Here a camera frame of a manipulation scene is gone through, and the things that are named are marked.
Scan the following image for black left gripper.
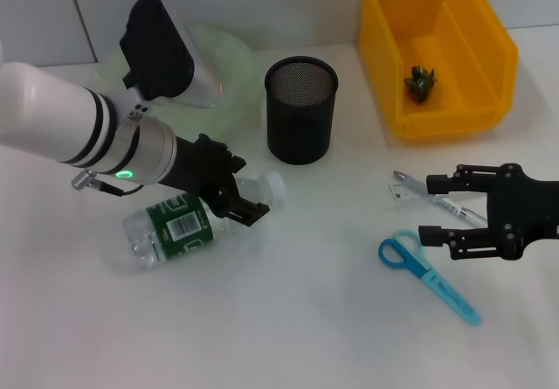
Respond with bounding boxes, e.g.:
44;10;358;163
159;133;272;228

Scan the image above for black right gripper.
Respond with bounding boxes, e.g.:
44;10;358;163
418;162;559;261

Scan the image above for blue scissors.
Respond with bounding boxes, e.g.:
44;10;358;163
377;227;482;327

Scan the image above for clear green-label water bottle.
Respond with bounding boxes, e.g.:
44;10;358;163
121;170;287;274

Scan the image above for clear silver pen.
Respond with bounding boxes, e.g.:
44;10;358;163
392;170;490;229

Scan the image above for transparent plastic ruler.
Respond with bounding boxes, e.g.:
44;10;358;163
386;181;440;209

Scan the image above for black mesh pen holder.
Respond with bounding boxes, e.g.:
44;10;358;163
263;56;341;166

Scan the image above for green glass fruit plate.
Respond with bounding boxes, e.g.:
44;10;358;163
93;24;259;145

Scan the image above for yellow plastic bin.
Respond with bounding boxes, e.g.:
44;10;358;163
358;0;520;142

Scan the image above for left arm grey cable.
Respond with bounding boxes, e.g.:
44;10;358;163
71;168;145;197

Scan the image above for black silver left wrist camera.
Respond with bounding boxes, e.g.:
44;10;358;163
118;0;223;110

